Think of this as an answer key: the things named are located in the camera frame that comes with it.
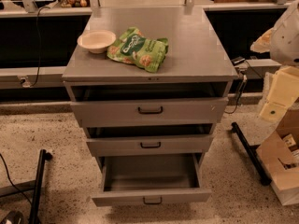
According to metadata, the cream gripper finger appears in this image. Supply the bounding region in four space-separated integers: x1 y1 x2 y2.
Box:
259 103 287 122

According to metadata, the grey bottom drawer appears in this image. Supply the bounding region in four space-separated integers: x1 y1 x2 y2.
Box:
93 153 211 206

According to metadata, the grey drawer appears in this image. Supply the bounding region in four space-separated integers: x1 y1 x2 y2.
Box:
93 153 211 206
87 126 213 157
69 87 228 127

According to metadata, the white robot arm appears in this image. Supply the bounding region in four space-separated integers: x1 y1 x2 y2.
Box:
250 0 299 122

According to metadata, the grey top drawer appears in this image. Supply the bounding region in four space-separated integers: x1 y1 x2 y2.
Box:
69 87 228 127

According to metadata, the grey drawer cabinet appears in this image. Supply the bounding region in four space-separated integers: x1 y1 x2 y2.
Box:
61 6 239 166

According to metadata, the grey middle drawer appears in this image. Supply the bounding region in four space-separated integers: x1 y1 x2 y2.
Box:
87 126 213 157

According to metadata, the brown cardboard box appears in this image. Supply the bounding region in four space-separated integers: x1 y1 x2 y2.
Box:
257 110 299 205

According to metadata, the black metal leg right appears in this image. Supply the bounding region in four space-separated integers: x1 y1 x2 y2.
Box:
231 122 271 186

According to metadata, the black metal leg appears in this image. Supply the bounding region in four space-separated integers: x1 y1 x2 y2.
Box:
29 149 52 224
231 122 271 186

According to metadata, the green snack bag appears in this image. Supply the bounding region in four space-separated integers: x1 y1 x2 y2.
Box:
107 27 168 73

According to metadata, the white bowl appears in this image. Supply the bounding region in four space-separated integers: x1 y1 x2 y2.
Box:
77 30 116 54

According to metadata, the black metal leg left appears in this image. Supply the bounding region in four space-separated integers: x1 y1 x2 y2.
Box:
29 149 52 224

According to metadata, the black adapter with cable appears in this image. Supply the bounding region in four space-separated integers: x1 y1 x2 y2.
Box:
224 56 263 115

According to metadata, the black cable left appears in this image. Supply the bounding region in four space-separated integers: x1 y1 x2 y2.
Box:
30 5 50 88

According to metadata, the wall power socket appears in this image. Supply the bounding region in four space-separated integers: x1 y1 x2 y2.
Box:
18 76 31 88

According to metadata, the black floor cable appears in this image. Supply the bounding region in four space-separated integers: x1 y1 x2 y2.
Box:
0 152 34 205

